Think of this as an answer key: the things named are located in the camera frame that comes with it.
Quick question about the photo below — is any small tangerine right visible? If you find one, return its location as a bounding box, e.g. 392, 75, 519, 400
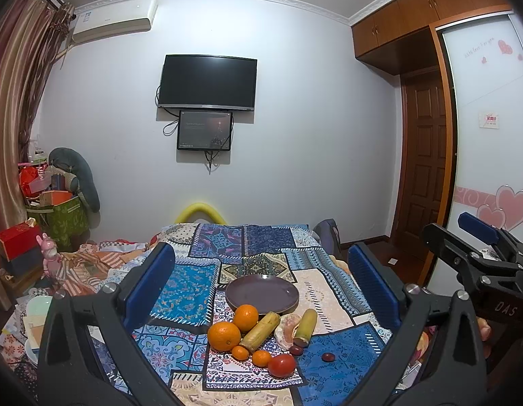
251, 350, 273, 368

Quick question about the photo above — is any striped brown curtain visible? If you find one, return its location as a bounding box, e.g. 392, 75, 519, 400
0, 0, 76, 314

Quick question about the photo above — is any dark red jujube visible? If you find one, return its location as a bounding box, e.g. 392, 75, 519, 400
289, 345, 304, 356
321, 353, 336, 362

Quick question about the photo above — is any person's hand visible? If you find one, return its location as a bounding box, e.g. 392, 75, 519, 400
477, 317, 492, 342

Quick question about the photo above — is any small wall monitor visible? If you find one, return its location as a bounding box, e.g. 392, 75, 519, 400
177, 110, 233, 151

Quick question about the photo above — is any white air conditioner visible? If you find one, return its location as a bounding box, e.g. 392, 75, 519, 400
72, 0, 158, 44

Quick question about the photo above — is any green storage box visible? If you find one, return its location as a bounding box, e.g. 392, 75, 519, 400
26, 196, 90, 252

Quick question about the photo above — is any wooden overhead cabinet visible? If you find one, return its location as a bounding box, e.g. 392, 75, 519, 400
351, 0, 508, 75

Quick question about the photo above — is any white heart-decorated wardrobe door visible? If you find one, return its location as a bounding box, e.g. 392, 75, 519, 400
437, 12, 523, 251

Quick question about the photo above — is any pink rabbit toy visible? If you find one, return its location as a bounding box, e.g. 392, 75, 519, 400
36, 233, 63, 283

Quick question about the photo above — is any small tangerine left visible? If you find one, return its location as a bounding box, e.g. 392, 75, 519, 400
231, 345, 249, 361

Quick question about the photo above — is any small tangerine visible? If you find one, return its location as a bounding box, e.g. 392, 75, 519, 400
251, 350, 273, 368
231, 345, 249, 361

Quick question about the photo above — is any dark red jujube right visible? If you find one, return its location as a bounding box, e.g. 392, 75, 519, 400
321, 353, 336, 362

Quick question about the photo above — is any grey plush pillow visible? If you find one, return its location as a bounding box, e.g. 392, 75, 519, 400
47, 147, 101, 213

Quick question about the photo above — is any dark purple plate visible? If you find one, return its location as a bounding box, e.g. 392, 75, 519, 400
225, 274, 299, 316

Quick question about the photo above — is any black wall television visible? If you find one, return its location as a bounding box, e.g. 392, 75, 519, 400
157, 54, 258, 111

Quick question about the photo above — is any red tomato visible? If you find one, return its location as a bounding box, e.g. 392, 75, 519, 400
267, 354, 296, 379

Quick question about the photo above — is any pale peeled fruit piece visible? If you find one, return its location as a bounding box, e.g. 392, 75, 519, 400
273, 313, 302, 351

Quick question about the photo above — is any red gift box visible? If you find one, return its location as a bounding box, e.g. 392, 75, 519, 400
0, 223, 42, 262

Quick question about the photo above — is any patchwork patterned tablecloth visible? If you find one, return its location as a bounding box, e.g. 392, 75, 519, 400
133, 224, 391, 405

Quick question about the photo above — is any dark red jujube left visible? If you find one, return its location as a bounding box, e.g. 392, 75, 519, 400
289, 345, 304, 356

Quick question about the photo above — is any brown wooden door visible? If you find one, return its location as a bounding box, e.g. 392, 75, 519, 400
394, 71, 446, 247

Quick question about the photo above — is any large orange front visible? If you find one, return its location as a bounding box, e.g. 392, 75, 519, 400
207, 322, 241, 353

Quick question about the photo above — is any yellow foam tube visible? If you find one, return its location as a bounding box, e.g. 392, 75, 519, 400
174, 202, 226, 225

